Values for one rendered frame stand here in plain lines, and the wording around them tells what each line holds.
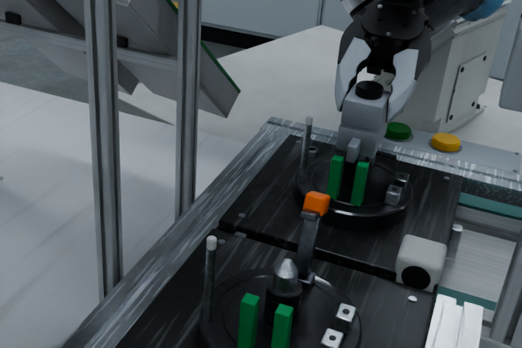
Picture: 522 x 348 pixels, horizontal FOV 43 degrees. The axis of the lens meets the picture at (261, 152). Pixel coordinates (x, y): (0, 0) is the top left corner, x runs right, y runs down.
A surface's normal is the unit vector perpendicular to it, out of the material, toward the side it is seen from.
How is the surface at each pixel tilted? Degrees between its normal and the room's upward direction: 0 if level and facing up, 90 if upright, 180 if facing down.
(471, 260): 0
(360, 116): 93
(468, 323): 0
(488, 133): 0
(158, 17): 90
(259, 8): 90
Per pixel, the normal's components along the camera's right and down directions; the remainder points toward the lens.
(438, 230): 0.07, -0.88
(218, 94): 0.85, 0.30
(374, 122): -0.36, 0.46
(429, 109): -0.65, 0.32
